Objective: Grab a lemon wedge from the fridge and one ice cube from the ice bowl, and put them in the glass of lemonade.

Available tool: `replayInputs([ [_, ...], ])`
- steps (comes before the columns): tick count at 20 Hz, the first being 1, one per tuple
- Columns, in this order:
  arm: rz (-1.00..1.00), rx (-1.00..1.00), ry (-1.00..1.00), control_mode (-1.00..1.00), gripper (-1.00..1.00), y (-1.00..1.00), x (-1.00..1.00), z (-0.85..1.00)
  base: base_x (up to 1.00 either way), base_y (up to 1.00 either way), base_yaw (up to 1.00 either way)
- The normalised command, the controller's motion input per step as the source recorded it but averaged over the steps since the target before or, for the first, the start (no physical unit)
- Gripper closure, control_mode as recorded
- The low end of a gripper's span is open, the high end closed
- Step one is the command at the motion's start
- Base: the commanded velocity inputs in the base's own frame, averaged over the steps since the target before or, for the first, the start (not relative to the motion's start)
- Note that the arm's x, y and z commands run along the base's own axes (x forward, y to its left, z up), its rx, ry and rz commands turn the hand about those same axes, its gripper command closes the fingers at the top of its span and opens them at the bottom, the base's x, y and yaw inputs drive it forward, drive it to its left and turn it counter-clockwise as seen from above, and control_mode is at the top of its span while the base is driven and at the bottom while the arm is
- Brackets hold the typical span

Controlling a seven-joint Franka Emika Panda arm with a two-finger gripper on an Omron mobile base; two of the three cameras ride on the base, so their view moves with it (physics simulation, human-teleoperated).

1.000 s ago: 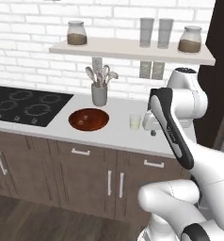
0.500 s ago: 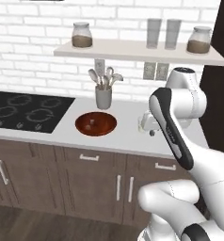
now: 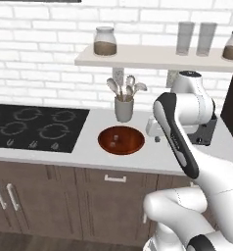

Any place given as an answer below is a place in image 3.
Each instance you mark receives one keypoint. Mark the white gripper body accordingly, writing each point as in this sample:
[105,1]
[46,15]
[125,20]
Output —
[152,127]

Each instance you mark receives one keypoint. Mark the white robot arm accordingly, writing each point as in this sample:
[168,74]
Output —
[216,183]

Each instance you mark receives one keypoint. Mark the brown round bowl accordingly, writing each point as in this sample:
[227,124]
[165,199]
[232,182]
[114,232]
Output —
[128,142]

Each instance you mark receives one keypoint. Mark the ice cube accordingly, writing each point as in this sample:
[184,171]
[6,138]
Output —
[112,144]
[115,137]

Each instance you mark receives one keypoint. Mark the grey utensil pot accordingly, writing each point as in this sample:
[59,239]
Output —
[124,111]

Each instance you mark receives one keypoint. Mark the pale ladle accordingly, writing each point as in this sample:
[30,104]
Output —
[140,87]

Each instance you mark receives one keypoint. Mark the small pale spoon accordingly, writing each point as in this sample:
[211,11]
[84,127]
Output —
[129,90]

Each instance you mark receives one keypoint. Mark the black small appliance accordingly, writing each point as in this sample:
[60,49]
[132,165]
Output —
[205,134]

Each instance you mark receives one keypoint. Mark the large pale spoon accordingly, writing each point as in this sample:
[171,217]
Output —
[113,85]

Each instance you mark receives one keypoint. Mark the brown drawer front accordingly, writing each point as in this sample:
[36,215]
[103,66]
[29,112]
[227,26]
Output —
[95,179]

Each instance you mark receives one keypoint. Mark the black hob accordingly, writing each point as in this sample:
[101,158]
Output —
[37,127]

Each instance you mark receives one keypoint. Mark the dark range hood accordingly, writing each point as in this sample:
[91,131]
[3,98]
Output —
[50,1]

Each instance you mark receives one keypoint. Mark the white wall shelf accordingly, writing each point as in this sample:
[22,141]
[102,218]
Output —
[144,59]

